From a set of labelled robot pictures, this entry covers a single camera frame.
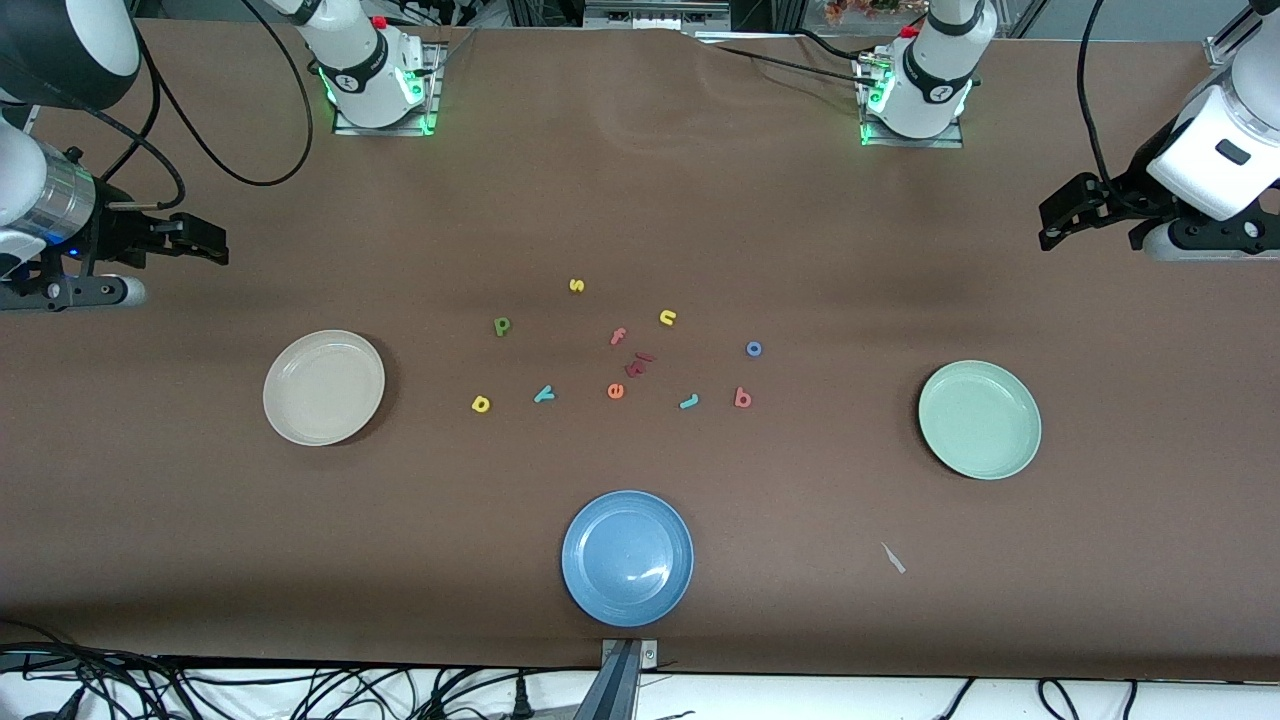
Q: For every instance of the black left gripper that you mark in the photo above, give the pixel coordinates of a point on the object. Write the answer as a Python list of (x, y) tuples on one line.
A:
[(1122, 196)]

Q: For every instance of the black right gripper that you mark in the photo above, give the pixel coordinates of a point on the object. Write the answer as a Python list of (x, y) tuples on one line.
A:
[(117, 234)]

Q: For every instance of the teal letter y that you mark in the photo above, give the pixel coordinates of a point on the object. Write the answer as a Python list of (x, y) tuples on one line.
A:
[(543, 396)]

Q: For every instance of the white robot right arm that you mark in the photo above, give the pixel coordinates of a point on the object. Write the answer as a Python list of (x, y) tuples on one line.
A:
[(370, 80)]

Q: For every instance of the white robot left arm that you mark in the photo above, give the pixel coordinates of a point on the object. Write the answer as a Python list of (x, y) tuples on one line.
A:
[(930, 90)]

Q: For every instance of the beige plate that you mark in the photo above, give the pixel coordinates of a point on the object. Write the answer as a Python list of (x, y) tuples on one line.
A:
[(323, 388)]

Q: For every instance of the aluminium corner profile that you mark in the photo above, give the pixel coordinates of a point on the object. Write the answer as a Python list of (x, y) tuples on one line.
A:
[(1222, 45)]

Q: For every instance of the light green plate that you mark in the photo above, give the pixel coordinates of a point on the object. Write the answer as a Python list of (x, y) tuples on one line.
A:
[(980, 420)]

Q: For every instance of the orange flowers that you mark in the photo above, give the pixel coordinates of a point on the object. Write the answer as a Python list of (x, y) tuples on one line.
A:
[(850, 10)]

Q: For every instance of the white paper scrap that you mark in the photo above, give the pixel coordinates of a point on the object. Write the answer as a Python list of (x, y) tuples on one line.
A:
[(893, 558)]

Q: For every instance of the brown table cover sheet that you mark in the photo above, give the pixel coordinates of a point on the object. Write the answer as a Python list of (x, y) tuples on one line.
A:
[(640, 200)]

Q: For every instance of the blue plate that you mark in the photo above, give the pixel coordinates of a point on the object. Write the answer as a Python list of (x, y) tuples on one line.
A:
[(627, 558)]

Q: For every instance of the black power plug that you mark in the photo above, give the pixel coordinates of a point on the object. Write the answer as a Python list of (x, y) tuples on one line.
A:
[(521, 700)]

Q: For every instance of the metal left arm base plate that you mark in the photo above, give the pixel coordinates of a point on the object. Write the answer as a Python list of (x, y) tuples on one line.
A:
[(950, 142)]

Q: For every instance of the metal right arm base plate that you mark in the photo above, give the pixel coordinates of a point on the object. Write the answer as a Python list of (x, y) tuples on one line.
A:
[(433, 90)]

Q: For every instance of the silver aluminium frame bar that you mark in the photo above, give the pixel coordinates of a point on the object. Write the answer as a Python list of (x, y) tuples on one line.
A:
[(655, 15)]

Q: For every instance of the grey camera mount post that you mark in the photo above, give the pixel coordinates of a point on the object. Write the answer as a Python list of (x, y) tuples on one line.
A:
[(620, 690)]

